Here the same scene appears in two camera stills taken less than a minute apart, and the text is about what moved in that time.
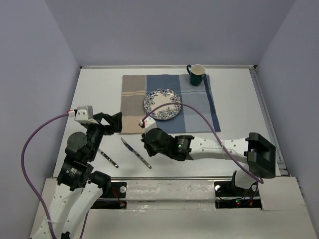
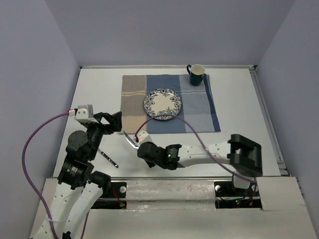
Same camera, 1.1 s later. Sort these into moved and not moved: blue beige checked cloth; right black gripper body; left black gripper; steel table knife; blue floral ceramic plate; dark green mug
Moved: right black gripper body; steel table knife
Not moved: dark green mug; blue floral ceramic plate; blue beige checked cloth; left black gripper
